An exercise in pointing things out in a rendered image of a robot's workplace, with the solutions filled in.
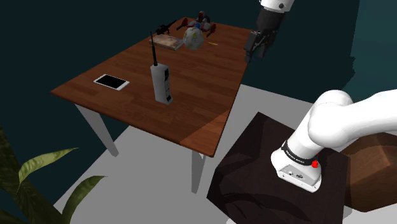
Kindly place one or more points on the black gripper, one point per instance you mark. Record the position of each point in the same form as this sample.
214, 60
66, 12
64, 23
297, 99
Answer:
268, 22

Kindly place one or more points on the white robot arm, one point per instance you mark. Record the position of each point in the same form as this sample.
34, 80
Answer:
335, 122

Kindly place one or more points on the red and grey toy vehicle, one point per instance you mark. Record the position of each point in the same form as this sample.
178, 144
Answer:
200, 24

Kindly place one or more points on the pale speckled ball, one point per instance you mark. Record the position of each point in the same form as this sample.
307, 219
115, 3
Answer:
193, 38

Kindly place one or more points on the tan wooden board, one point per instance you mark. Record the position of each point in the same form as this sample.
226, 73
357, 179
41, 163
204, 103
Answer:
166, 41

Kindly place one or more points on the black toy figure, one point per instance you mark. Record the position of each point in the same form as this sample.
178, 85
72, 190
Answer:
163, 29

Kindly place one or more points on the brown wooden table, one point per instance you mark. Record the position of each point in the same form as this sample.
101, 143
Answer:
173, 93

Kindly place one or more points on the grey brick phone with antenna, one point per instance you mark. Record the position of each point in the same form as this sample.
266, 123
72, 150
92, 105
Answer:
161, 84

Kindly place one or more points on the dark brown robot stand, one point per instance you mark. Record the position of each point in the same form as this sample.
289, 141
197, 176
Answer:
279, 186

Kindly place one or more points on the white tablet with black screen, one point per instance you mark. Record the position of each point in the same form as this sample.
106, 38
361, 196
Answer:
111, 82

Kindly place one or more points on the green leafy plant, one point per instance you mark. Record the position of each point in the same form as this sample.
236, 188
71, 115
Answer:
34, 186

